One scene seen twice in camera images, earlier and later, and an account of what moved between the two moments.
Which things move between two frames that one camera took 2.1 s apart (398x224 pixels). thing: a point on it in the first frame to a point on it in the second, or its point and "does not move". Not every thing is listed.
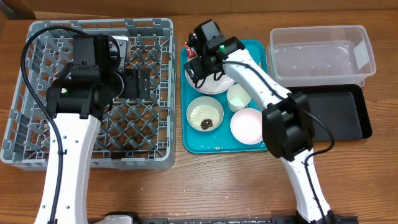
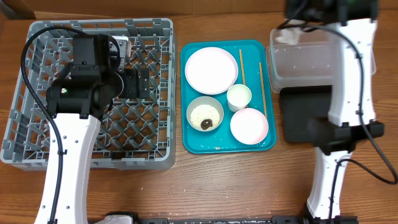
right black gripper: (193, 68) to (311, 8)
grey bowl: (204, 113) does not move
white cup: (237, 98) does not move
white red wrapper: (191, 53) to (289, 36)
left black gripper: (132, 91) does not move
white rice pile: (201, 112) does not move
